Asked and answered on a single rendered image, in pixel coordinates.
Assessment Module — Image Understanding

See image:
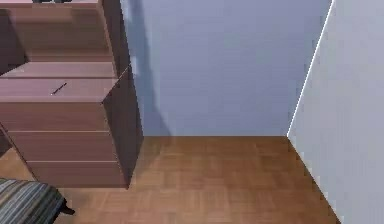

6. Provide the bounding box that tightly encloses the black pen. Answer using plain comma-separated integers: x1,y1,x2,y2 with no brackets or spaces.
50,82,68,96

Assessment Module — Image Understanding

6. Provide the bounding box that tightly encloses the brown wooden desk with drawers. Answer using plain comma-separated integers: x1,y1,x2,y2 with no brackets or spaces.
0,0,145,190

